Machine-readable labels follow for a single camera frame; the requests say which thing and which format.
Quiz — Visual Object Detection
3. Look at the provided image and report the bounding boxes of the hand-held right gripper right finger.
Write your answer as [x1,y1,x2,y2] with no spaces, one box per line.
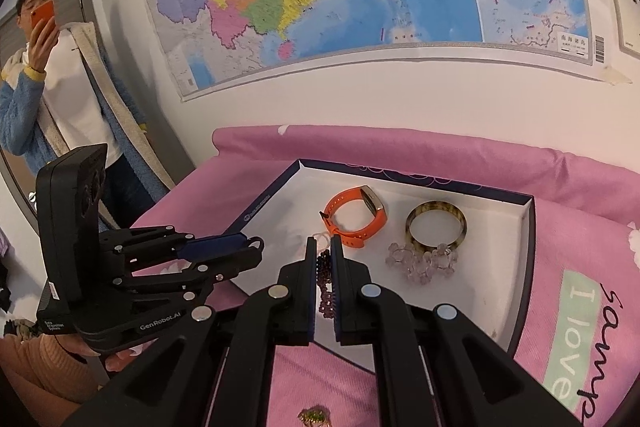
[330,234,586,427]

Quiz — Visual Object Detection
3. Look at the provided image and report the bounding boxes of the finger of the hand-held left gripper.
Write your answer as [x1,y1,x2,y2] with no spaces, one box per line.
[99,224,252,276]
[119,247,264,304]

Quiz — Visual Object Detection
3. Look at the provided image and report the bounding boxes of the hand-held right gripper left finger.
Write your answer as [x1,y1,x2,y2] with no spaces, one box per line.
[65,237,321,427]

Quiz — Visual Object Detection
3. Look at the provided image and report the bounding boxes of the purple bead bracelet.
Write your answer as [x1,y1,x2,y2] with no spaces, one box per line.
[316,249,337,320]

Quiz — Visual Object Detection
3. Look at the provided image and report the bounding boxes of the clear crystal bead bracelet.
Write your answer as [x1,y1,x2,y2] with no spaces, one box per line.
[385,242,460,285]

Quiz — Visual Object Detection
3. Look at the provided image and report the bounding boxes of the orange smart watch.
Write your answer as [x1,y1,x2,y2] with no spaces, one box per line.
[320,185,388,250]

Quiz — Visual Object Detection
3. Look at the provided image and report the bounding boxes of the dark blue cardboard box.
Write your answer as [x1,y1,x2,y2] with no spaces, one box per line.
[220,158,538,375]

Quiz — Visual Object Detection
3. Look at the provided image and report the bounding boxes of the tortoiseshell bangle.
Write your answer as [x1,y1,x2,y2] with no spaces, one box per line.
[405,201,468,253]

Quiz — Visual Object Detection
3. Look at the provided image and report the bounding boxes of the person's left forearm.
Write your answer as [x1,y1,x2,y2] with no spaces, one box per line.
[0,332,108,427]

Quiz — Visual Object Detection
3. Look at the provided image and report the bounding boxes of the person's left hand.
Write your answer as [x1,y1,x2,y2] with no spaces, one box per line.
[70,334,151,373]

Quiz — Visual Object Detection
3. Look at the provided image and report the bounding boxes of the orange phone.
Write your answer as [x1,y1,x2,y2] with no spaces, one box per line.
[30,0,56,30]

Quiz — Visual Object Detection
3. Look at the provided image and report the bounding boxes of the tape strip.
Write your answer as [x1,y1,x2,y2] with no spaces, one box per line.
[602,66,633,86]

